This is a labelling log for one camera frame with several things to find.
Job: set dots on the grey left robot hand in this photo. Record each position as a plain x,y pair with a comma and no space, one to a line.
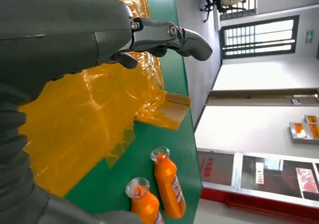
62,27

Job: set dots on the orange detergent bottle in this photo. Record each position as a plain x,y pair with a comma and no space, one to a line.
167,189
145,207

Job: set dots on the yellow plastic sheet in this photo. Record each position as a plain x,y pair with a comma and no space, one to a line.
74,123

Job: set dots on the green table mat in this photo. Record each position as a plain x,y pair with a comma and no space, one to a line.
139,140

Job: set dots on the tan cardboard strip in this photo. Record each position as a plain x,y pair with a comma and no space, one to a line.
174,110

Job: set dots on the black office chair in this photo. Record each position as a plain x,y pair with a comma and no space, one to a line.
211,4

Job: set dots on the brown wooden door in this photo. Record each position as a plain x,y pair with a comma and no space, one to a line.
249,98

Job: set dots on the black framed window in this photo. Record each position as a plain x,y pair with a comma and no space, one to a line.
262,27

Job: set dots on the white and red display cabinet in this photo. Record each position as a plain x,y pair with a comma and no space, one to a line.
249,192

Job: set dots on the small door plate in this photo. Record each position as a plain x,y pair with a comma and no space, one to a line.
296,102

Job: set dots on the green exit sign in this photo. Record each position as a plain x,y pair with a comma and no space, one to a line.
308,36

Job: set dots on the silver framed orange picture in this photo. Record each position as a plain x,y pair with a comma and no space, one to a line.
299,131
311,119

